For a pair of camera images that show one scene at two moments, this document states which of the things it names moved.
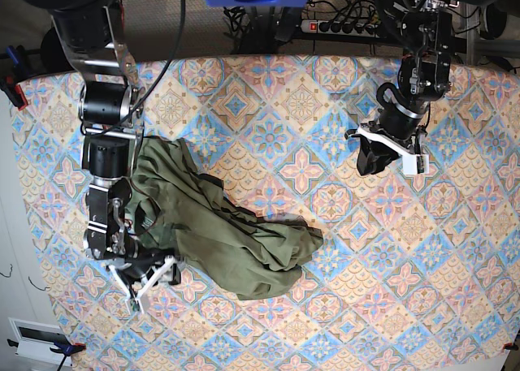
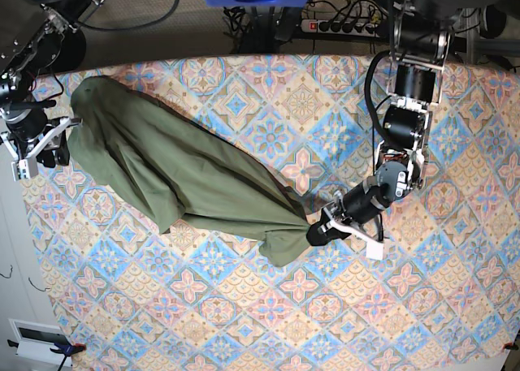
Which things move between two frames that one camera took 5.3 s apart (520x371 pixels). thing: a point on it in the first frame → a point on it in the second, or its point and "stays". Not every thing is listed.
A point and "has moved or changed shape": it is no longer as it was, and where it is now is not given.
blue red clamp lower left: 64,350 stays
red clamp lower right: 510,346 stays
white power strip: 341,28 stays
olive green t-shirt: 174,207 has moved or changed shape
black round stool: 53,57 stays
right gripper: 374,152 → 334,218
